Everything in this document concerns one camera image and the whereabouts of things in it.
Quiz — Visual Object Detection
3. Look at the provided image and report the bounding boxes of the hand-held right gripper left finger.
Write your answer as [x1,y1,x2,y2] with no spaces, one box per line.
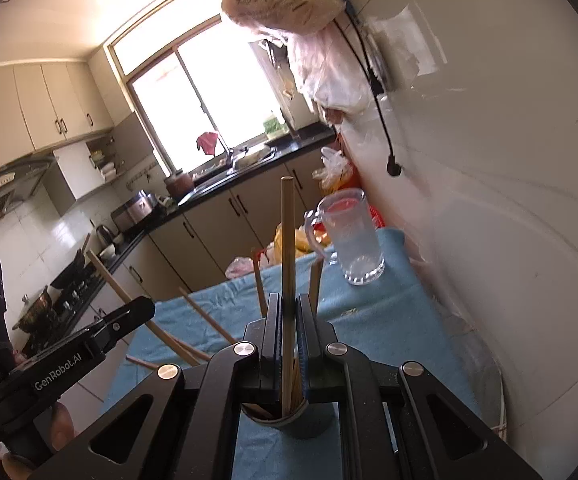
[28,294,284,480]

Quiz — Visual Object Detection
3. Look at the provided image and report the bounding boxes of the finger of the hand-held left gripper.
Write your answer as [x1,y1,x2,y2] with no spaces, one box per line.
[83,296,156,357]

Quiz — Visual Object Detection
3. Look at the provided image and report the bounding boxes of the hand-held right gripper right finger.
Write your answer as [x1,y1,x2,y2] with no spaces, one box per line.
[295,294,544,480]

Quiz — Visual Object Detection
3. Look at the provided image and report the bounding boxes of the dark chopstick holder cup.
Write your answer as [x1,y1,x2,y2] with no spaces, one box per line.
[239,390,338,441]

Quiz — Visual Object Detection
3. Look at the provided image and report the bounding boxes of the person's left hand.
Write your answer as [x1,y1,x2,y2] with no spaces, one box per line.
[0,401,79,480]

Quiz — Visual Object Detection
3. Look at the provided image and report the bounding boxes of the gas stove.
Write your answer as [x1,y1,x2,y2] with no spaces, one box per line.
[19,270,108,357]

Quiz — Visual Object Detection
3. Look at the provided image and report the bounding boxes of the black wok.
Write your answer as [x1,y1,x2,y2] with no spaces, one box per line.
[49,232,98,291]

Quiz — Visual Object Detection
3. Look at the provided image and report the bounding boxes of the blue table cloth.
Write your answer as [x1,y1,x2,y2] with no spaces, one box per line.
[102,227,482,480]

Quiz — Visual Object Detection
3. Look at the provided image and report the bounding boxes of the pink and white plastic bag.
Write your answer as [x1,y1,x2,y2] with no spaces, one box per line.
[225,256,262,281]

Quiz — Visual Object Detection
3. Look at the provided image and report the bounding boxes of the yellow plastic bag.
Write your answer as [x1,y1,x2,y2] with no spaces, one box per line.
[274,225,332,261]

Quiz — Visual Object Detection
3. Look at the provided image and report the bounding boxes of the steel rice cooker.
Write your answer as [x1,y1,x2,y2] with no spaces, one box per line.
[110,190,160,234]

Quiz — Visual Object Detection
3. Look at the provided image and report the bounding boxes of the glass mug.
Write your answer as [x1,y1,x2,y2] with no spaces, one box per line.
[303,187,386,286]

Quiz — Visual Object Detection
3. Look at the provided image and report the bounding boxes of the beige kitchen base cabinets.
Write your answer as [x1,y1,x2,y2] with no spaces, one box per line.
[59,147,351,407]

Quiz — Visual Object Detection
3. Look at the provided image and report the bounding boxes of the brown cooking pot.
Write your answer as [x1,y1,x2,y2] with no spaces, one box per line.
[164,170,194,200]

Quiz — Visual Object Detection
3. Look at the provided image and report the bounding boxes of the range hood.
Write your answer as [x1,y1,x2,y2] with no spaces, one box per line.
[0,155,60,217]

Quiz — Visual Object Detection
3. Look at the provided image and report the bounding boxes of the orange trash bin with bag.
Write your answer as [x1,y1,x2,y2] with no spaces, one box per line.
[313,146,360,194]

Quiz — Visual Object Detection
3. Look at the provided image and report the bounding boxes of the sink faucet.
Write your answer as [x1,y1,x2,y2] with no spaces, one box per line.
[219,145,250,176]

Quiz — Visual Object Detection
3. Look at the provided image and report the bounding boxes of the steel sink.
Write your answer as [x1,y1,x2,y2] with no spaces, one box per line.
[191,147,277,183]

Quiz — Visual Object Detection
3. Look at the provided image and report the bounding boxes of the pink cloth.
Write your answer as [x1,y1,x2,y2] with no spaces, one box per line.
[196,131,220,157]

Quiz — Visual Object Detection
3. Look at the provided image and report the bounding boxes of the black kitchen countertop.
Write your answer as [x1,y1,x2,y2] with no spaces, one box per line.
[19,125,338,356]

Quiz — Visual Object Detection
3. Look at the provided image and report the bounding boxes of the green packet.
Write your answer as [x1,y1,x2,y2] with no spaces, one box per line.
[263,115,290,140]

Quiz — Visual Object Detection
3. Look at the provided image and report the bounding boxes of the beige upper cabinets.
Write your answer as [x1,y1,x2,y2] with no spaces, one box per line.
[0,62,142,217]

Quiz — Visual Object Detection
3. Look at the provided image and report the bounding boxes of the kitchen window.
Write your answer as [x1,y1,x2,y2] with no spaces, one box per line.
[104,0,295,177]

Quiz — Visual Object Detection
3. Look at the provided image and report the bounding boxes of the bundle of hanging plastic bags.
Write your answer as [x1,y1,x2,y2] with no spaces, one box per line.
[249,25,385,117]

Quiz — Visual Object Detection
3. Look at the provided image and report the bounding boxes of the white power strip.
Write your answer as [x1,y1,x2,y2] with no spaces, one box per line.
[361,17,396,93]

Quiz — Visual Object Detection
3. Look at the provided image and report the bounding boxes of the black power cable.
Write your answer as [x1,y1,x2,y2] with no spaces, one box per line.
[334,10,404,179]

